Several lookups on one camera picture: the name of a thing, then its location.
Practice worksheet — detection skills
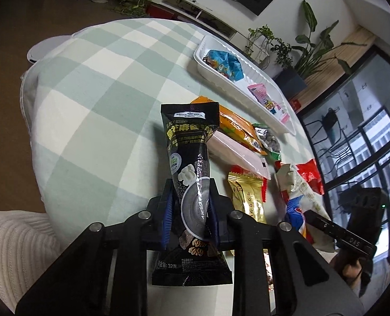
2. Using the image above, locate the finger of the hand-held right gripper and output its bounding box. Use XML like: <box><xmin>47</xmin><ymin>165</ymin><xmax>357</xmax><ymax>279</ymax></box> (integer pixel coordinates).
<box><xmin>304</xmin><ymin>210</ymin><xmax>347</xmax><ymax>239</ymax></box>

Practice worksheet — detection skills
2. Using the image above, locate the plain red snack packet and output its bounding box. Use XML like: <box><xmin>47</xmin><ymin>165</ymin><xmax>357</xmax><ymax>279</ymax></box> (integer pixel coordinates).
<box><xmin>295</xmin><ymin>159</ymin><xmax>325</xmax><ymax>195</ymax></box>

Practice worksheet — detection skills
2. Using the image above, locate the large-leaf plant in blue pot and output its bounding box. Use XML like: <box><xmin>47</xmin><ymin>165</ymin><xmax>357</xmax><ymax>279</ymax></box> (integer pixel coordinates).
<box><xmin>275</xmin><ymin>0</ymin><xmax>368</xmax><ymax>101</ymax></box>

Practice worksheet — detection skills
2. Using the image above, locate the white television cabinet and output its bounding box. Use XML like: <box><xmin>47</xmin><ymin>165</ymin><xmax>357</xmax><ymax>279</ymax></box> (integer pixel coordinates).
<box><xmin>149</xmin><ymin>0</ymin><xmax>238</xmax><ymax>42</ymax></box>

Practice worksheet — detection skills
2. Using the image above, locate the white plastic tray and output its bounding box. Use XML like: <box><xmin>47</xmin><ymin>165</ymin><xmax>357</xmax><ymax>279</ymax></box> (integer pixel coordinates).
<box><xmin>194</xmin><ymin>35</ymin><xmax>297</xmax><ymax>136</ymax></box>

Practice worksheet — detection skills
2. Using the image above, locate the light blue snack packet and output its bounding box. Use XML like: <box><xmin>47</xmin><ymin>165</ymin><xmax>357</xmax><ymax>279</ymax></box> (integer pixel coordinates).
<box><xmin>203</xmin><ymin>49</ymin><xmax>245</xmax><ymax>81</ymax></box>

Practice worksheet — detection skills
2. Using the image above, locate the orange snack packet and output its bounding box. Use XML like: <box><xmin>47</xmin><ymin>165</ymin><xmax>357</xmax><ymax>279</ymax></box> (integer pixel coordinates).
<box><xmin>190</xmin><ymin>96</ymin><xmax>268</xmax><ymax>155</ymax></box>

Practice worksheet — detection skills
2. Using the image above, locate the hanging vine plant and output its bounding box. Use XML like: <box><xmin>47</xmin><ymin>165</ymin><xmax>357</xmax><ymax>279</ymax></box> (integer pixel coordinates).
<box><xmin>244</xmin><ymin>24</ymin><xmax>274</xmax><ymax>68</ymax></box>

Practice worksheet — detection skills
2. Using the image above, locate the black framed glass door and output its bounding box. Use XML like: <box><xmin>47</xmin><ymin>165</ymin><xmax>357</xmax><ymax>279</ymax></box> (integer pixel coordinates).
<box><xmin>297</xmin><ymin>44</ymin><xmax>390</xmax><ymax>264</ymax></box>

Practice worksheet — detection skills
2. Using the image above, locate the black balcony chair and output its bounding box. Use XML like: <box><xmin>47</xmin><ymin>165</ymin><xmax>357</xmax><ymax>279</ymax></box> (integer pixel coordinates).
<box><xmin>305</xmin><ymin>107</ymin><xmax>350</xmax><ymax>159</ymax></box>

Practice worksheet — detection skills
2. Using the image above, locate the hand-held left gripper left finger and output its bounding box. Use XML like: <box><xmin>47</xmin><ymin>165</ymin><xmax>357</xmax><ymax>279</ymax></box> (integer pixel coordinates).
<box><xmin>15</xmin><ymin>179</ymin><xmax>176</xmax><ymax>316</ymax></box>

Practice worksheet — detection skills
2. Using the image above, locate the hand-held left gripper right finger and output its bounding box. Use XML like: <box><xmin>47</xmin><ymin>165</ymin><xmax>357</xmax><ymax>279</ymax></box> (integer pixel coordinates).
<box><xmin>208</xmin><ymin>178</ymin><xmax>365</xmax><ymax>316</ymax></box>

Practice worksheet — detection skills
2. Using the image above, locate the beige snack packet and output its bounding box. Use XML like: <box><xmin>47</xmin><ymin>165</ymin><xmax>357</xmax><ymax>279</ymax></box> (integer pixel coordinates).
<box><xmin>274</xmin><ymin>162</ymin><xmax>335</xmax><ymax>253</ymax></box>

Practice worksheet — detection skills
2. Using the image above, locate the white knit cloth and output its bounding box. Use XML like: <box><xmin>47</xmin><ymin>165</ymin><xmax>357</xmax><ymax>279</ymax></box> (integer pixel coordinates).
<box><xmin>0</xmin><ymin>209</ymin><xmax>64</xmax><ymax>307</ymax></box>

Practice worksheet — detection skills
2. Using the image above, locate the pink cartoon snack packet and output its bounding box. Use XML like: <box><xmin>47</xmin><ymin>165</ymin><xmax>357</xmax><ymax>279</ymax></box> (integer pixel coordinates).
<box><xmin>247</xmin><ymin>83</ymin><xmax>289</xmax><ymax>124</ymax></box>

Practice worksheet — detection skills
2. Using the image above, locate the pale pink snack packet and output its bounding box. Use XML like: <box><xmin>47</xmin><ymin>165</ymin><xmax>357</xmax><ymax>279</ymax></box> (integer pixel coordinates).
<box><xmin>208</xmin><ymin>130</ymin><xmax>269</xmax><ymax>180</ymax></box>

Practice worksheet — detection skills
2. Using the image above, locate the dark blue snack packet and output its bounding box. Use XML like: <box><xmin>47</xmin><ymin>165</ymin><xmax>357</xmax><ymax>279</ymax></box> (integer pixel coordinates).
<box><xmin>285</xmin><ymin>196</ymin><xmax>317</xmax><ymax>244</ymax></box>

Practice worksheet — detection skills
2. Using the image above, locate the person's right hand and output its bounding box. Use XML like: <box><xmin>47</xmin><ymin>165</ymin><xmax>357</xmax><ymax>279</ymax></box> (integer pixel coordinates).
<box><xmin>329</xmin><ymin>248</ymin><xmax>363</xmax><ymax>282</ymax></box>

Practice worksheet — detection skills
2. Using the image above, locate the gold red-edged snack packet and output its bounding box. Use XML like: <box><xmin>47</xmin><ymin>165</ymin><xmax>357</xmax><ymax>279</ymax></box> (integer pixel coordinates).
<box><xmin>227</xmin><ymin>165</ymin><xmax>268</xmax><ymax>224</ymax></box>

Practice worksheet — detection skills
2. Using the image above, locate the black sesame snack packet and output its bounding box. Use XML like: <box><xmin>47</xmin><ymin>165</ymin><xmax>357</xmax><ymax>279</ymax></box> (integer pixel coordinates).
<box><xmin>151</xmin><ymin>102</ymin><xmax>233</xmax><ymax>287</ymax></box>

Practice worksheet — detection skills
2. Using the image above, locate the clear green-edged nut packet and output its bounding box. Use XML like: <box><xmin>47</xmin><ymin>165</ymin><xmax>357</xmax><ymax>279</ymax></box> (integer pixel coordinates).
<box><xmin>252</xmin><ymin>123</ymin><xmax>283</xmax><ymax>162</ymax></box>

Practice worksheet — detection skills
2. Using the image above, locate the bushy plant in white pot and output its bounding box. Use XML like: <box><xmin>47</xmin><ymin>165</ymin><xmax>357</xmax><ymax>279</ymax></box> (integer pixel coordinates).
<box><xmin>269</xmin><ymin>38</ymin><xmax>294</xmax><ymax>78</ymax></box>

